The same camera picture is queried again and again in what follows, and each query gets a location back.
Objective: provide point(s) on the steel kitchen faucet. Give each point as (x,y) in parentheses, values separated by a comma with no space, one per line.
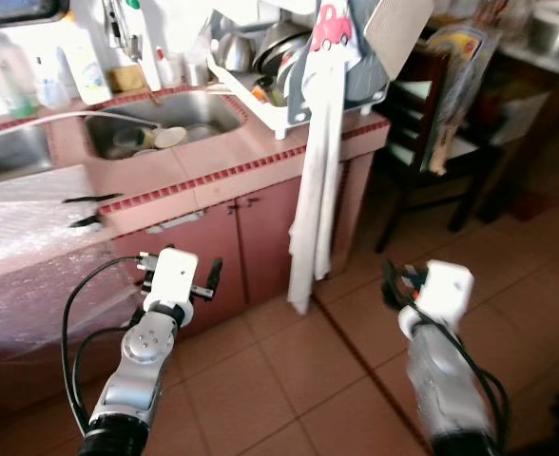
(118,33)

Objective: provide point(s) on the white ceramic cup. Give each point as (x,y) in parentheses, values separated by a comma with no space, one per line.
(170,138)

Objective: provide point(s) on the dark steel pan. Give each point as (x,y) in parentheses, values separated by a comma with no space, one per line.
(279,47)

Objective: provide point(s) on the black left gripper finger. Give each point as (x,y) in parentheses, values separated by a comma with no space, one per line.
(215,274)

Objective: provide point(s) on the dark wooden table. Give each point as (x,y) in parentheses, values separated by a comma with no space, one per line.
(550,65)

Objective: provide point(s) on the white towel red car print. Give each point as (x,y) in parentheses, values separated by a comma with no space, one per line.
(318,171)

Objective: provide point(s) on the clear plastic cup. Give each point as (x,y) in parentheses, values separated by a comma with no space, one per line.
(51,90)

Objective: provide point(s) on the small steel cup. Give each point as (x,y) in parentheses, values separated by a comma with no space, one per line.
(194,74)

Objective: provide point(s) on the dark wooden chair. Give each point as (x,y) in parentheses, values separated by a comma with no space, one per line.
(403,133)

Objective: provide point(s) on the blue-grey drainer tray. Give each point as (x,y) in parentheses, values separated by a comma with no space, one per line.
(365,90)

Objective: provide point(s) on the steel pot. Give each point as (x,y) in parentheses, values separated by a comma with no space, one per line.
(557,33)

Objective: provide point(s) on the white dish rack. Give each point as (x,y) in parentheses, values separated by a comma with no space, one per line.
(260,109)

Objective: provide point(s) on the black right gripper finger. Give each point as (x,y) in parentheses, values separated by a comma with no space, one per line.
(391,283)

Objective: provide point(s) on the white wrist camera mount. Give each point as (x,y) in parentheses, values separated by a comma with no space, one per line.
(173,274)
(446,290)

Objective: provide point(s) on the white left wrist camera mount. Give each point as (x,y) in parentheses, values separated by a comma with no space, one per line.
(173,274)

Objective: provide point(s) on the clear plastic bag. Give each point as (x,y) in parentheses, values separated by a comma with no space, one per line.
(460,85)

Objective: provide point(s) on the grey textured board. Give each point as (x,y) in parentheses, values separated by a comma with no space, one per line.
(394,33)

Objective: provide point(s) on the steel bowl in rack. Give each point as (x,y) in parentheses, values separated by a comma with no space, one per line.
(234,52)

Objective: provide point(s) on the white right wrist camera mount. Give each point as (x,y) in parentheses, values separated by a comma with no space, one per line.
(446,290)

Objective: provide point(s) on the white detergent bottle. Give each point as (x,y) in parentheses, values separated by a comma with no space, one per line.
(89,71)

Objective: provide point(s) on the clear bubble wrap sheet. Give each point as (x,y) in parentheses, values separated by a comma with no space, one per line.
(23,247)

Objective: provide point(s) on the dark blue tray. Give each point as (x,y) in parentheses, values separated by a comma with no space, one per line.
(18,8)

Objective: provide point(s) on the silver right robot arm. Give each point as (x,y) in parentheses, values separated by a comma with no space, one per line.
(446,380)

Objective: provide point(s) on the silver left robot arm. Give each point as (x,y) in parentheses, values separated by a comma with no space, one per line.
(139,350)

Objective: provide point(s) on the yellow sponge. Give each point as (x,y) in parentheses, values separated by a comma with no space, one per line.
(127,79)

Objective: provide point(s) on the pink cabinet door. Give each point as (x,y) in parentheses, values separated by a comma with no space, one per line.
(270,237)
(227,233)

